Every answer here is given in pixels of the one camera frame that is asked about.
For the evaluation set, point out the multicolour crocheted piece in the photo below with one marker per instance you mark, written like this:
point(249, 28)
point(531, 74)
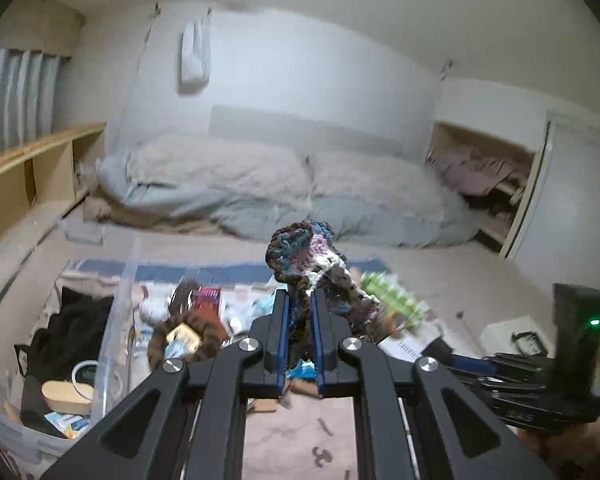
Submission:
point(300, 250)

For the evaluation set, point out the green checkered packet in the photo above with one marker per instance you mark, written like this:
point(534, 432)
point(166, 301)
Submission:
point(395, 297)

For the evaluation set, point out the white closet door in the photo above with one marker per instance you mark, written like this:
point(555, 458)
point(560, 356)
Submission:
point(570, 200)

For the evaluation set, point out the black fabric pouch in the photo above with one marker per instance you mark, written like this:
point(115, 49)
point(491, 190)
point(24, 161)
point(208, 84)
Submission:
point(65, 330)

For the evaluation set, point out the white wall pouch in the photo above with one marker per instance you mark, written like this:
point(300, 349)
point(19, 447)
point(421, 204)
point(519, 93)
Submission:
point(195, 52)

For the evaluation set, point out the oval wooden board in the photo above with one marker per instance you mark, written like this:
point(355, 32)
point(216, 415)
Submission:
point(65, 397)

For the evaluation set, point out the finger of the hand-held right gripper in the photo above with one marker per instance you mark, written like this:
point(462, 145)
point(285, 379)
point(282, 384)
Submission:
point(520, 387)
point(472, 364)

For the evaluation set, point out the red pink striped packet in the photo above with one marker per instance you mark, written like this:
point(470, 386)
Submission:
point(207, 301)

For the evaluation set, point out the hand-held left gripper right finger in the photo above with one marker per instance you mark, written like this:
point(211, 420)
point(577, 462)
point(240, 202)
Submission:
point(321, 360)

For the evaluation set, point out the beige quilted pillow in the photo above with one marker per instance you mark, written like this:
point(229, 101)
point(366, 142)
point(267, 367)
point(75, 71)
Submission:
point(380, 185)
point(220, 170)

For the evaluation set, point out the grey duvet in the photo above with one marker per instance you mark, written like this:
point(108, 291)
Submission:
point(280, 220)

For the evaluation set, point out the white box with black edge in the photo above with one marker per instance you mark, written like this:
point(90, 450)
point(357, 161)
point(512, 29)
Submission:
point(405, 347)

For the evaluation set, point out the pink printed blanket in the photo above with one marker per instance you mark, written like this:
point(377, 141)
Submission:
point(290, 440)

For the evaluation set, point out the white headboard panel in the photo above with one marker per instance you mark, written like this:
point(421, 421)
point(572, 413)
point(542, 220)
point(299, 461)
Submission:
point(305, 125)

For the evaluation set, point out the wooden shelf unit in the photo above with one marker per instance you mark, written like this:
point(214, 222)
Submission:
point(30, 170)

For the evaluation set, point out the small yellow label card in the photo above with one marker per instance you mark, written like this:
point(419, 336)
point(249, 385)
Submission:
point(184, 337)

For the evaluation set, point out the blue snack packet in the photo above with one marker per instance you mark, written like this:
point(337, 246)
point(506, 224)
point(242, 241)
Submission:
point(301, 371)

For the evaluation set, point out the beige bed sheet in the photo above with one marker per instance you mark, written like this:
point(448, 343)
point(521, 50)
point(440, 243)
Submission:
point(455, 270)

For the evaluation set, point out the pink clothes pile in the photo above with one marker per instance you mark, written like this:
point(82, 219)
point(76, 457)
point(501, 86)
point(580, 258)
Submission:
point(480, 170)

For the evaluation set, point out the clear plastic storage bin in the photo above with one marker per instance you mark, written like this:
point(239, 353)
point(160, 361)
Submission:
point(115, 340)

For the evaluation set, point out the grey curtain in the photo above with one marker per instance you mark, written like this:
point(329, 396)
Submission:
point(15, 105)

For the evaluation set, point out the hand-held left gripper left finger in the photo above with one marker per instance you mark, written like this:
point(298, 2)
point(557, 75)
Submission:
point(280, 370)

